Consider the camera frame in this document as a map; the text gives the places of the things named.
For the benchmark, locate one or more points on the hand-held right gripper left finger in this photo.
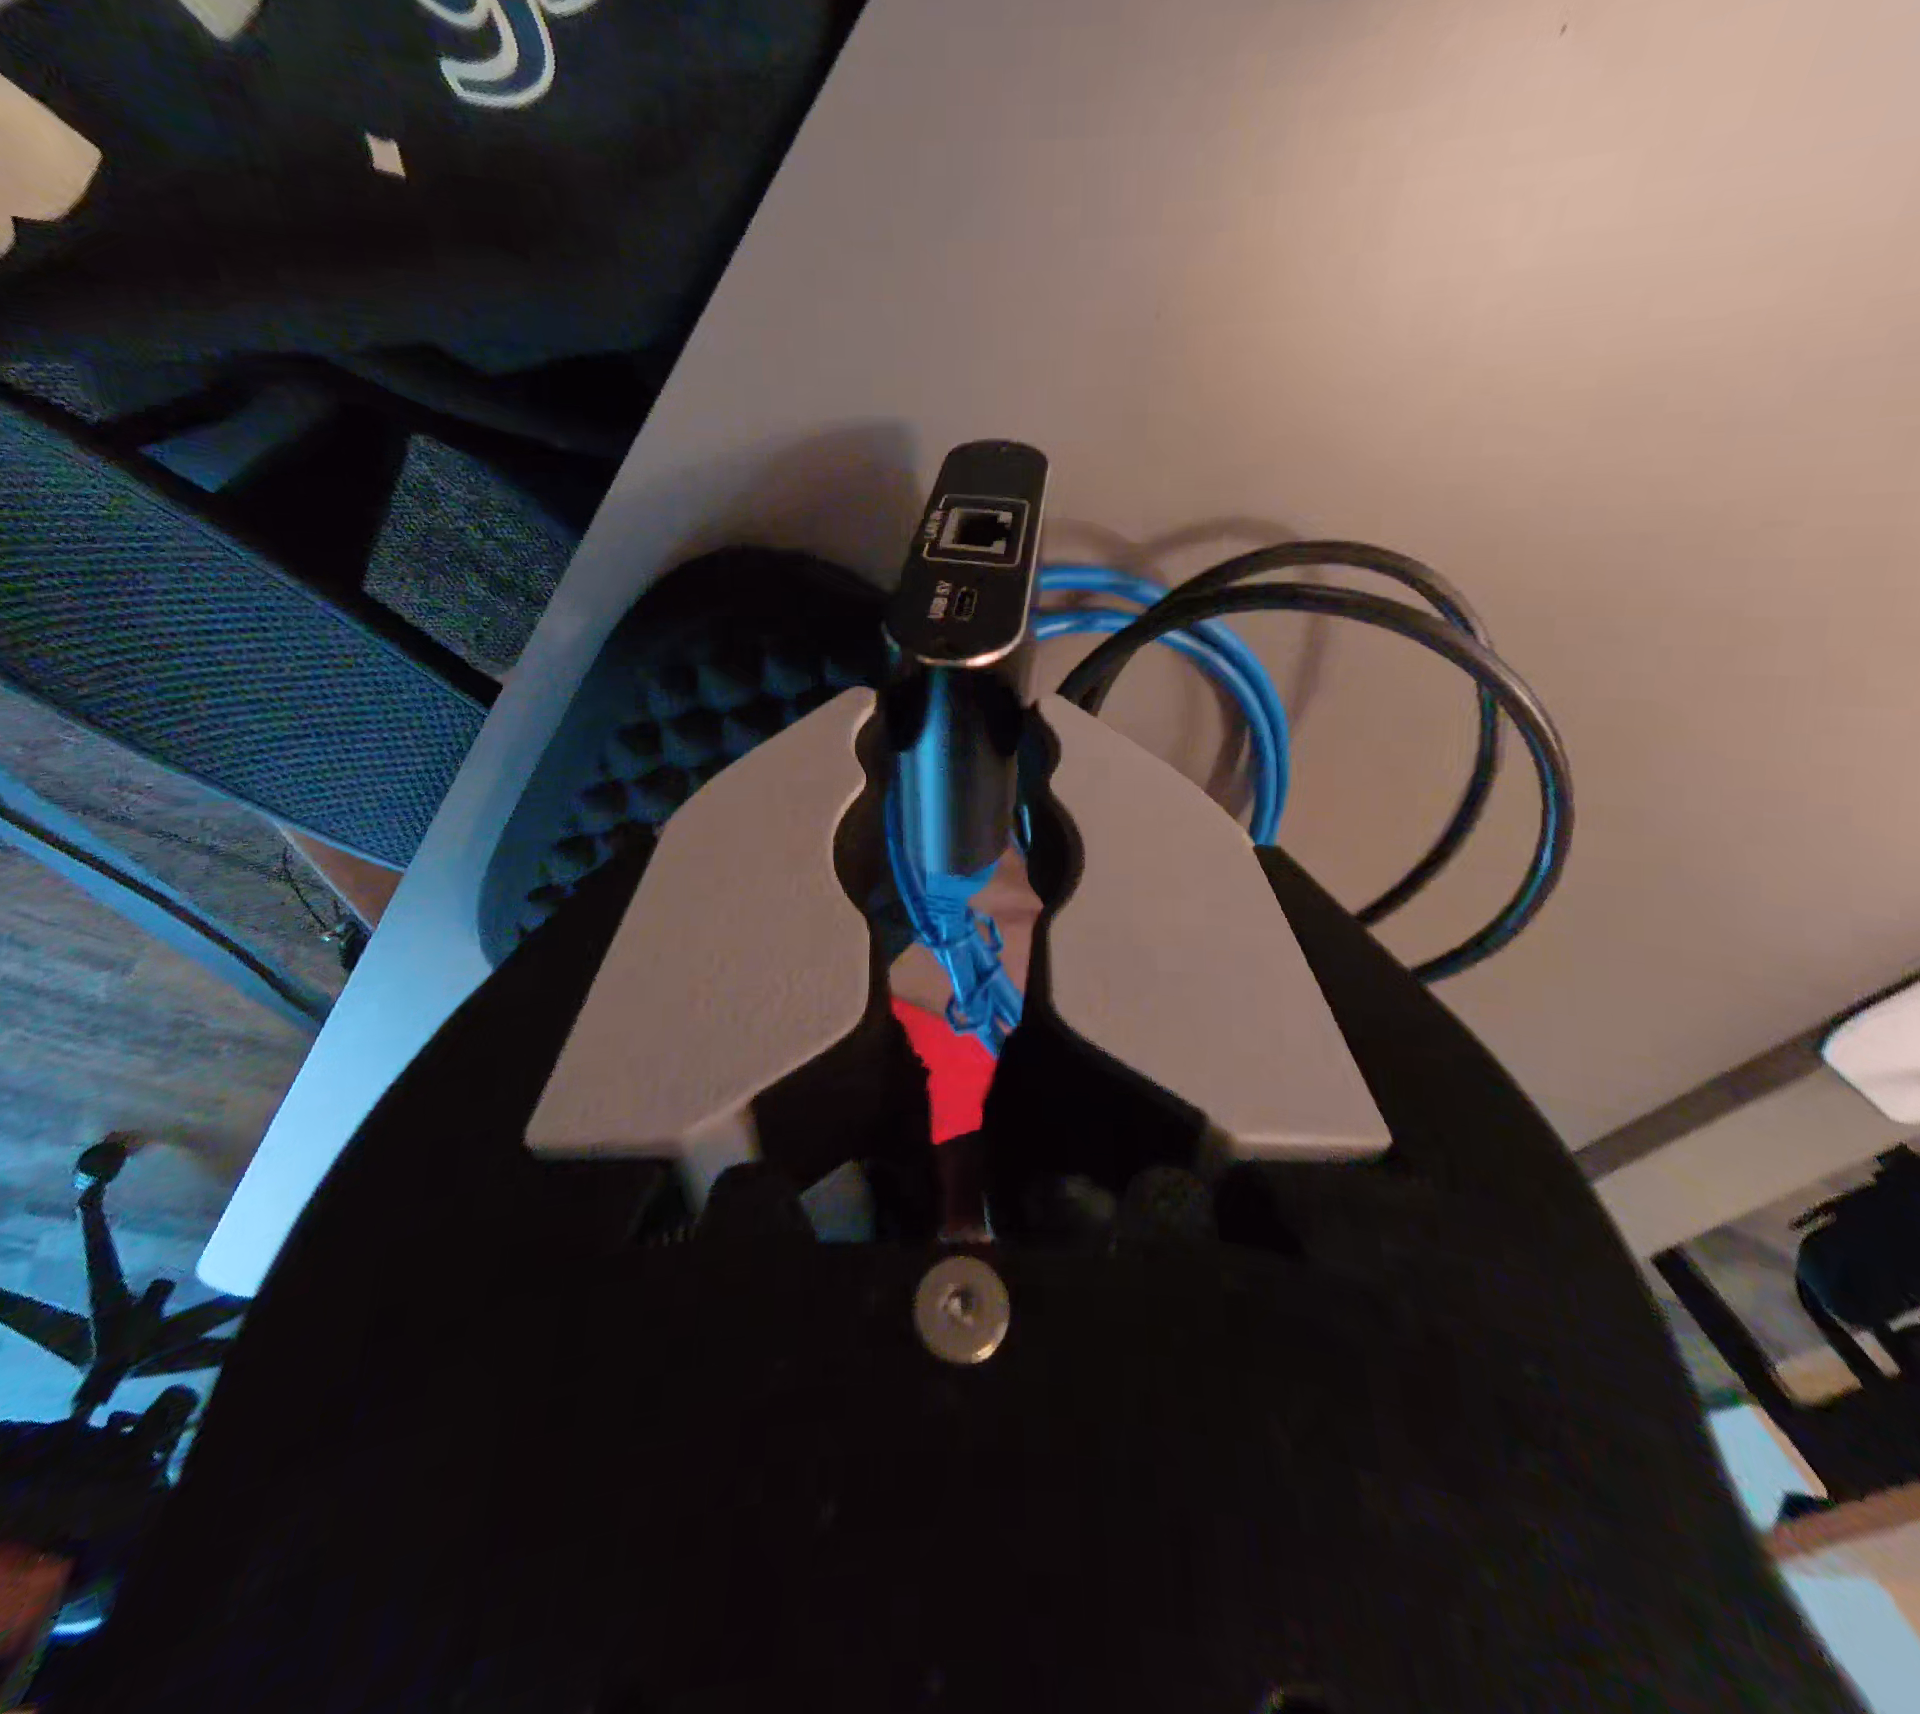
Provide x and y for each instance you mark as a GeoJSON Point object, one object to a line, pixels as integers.
{"type": "Point", "coordinates": [704, 965]}

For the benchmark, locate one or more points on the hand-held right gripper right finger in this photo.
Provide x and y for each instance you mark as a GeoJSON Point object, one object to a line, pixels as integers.
{"type": "Point", "coordinates": [1200, 979]}

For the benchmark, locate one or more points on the red plastic bin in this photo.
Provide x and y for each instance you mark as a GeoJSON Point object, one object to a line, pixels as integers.
{"type": "Point", "coordinates": [948, 1069]}

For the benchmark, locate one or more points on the black wrist rest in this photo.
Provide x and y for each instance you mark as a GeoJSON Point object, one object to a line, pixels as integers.
{"type": "Point", "coordinates": [704, 694]}

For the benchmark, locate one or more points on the black cylindrical port adapter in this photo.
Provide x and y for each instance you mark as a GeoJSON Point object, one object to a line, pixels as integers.
{"type": "Point", "coordinates": [974, 558]}

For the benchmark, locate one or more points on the grey mesh office chair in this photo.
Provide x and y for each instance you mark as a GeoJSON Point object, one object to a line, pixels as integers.
{"type": "Point", "coordinates": [194, 649]}

